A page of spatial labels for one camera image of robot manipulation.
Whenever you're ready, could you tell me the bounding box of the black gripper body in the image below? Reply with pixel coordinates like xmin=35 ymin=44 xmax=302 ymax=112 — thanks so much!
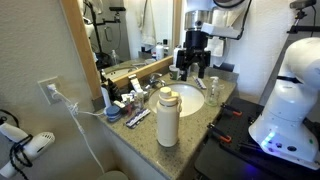
xmin=181 ymin=29 xmax=210 ymax=63

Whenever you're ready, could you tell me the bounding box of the chrome tap handle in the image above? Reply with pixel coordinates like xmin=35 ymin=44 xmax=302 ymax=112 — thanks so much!
xmin=148 ymin=72 xmax=163 ymax=83

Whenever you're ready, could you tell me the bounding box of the grey mug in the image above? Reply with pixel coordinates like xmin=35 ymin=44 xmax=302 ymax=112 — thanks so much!
xmin=168 ymin=64 xmax=182 ymax=81

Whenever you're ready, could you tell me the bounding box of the long blue white blister pack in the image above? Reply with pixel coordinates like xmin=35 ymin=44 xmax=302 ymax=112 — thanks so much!
xmin=192 ymin=75 xmax=208 ymax=91

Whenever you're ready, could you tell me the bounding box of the white hanging towel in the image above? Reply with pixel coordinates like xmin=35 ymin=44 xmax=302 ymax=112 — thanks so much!
xmin=205 ymin=7 xmax=235 ymax=68

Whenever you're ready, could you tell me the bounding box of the chrome faucet spout and base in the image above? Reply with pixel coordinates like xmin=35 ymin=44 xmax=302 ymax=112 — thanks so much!
xmin=144 ymin=77 xmax=167 ymax=91

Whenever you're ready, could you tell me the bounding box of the clear pump soap bottle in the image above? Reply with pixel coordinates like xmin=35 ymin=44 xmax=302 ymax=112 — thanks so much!
xmin=204 ymin=75 xmax=222 ymax=108

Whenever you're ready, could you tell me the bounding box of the white oval sink basin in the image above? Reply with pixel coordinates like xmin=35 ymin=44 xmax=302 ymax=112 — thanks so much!
xmin=148 ymin=82 xmax=206 ymax=118

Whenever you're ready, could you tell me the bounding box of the white toothpaste tube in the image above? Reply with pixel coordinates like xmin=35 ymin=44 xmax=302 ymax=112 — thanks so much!
xmin=127 ymin=73 xmax=143 ymax=94

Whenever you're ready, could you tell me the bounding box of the black clamp with orange tip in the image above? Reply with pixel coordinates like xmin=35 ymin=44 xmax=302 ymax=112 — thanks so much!
xmin=206 ymin=122 xmax=233 ymax=145
xmin=220 ymin=102 xmax=244 ymax=118

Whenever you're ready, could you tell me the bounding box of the small bottle with white cap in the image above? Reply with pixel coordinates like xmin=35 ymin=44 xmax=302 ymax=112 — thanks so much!
xmin=134 ymin=88 xmax=146 ymax=111

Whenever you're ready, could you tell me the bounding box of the insulated water bottle with lid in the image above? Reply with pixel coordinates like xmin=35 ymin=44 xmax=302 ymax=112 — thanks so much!
xmin=155 ymin=86 xmax=183 ymax=148

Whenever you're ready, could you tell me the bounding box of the short blue white blister pack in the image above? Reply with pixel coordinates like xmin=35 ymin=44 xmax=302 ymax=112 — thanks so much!
xmin=125 ymin=107 xmax=152 ymax=130

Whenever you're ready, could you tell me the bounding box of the white upright toiletry stick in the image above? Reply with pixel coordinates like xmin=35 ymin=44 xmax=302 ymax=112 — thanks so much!
xmin=100 ymin=84 xmax=113 ymax=109

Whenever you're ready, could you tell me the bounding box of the round blue container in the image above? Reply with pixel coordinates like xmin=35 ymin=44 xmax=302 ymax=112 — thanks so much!
xmin=105 ymin=104 xmax=123 ymax=123

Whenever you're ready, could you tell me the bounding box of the black robot mounting cart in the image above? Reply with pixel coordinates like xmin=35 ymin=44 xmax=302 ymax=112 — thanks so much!
xmin=194 ymin=96 xmax=320 ymax=180

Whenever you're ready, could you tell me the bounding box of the clear soap dispenser bottle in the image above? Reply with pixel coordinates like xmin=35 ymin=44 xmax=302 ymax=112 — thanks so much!
xmin=46 ymin=83 xmax=107 ymax=175

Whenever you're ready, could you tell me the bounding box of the white round lid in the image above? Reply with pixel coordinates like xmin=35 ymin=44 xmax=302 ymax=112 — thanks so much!
xmin=96 ymin=170 xmax=130 ymax=180

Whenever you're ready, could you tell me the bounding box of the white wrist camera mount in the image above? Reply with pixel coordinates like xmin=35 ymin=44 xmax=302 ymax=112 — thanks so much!
xmin=201 ymin=22 xmax=243 ymax=41

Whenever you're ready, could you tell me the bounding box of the wood framed wall mirror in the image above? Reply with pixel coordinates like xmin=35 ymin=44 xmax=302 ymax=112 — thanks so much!
xmin=60 ymin=0 xmax=184 ymax=102

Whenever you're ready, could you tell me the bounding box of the black camera on stand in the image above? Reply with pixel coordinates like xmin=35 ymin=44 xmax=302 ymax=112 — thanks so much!
xmin=286 ymin=0 xmax=320 ymax=35

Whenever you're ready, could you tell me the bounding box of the white wall power outlet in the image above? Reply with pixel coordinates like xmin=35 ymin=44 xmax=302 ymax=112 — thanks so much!
xmin=37 ymin=76 xmax=65 ymax=105

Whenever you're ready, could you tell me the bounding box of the white wall hair dryer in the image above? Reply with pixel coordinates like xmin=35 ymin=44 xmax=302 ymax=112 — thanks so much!
xmin=0 ymin=121 xmax=57 ymax=180

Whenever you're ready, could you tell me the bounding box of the black hair dryer cord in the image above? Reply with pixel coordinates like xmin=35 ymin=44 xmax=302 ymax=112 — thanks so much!
xmin=0 ymin=108 xmax=35 ymax=180

